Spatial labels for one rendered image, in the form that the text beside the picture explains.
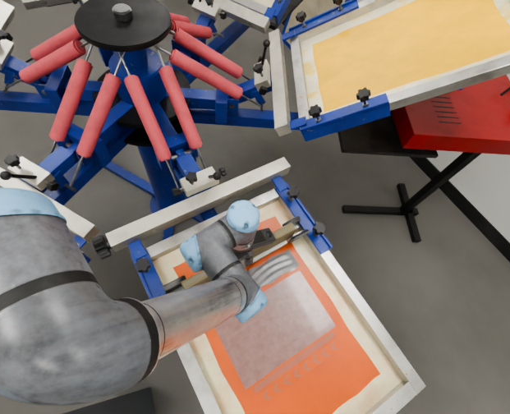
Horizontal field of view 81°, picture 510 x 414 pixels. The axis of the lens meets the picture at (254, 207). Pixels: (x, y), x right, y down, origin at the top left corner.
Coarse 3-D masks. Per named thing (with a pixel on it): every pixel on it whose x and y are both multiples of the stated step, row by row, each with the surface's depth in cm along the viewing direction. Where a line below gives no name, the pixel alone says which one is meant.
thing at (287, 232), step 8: (288, 224) 101; (280, 232) 99; (288, 232) 100; (280, 240) 101; (256, 248) 96; (264, 248) 99; (200, 272) 90; (184, 280) 89; (192, 280) 89; (200, 280) 89; (208, 280) 92; (184, 288) 87
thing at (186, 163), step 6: (186, 156) 111; (192, 156) 112; (180, 162) 110; (186, 162) 110; (192, 162) 111; (180, 168) 111; (186, 168) 109; (192, 168) 109; (198, 168) 110; (186, 174) 108; (198, 192) 105
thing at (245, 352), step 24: (264, 312) 97; (216, 336) 92; (240, 336) 93; (264, 336) 93; (240, 360) 90; (264, 360) 90; (240, 384) 87; (264, 408) 85; (288, 408) 85; (312, 408) 86
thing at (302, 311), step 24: (264, 288) 100; (288, 288) 101; (312, 288) 102; (288, 312) 98; (312, 312) 98; (336, 312) 99; (288, 336) 94; (312, 336) 95; (336, 336) 96; (336, 360) 93; (360, 360) 93; (312, 384) 89; (336, 384) 89; (360, 384) 90; (336, 408) 87
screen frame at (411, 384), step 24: (216, 216) 107; (168, 240) 101; (336, 264) 103; (360, 312) 97; (384, 336) 94; (192, 360) 85; (192, 384) 82; (408, 384) 88; (216, 408) 80; (384, 408) 85
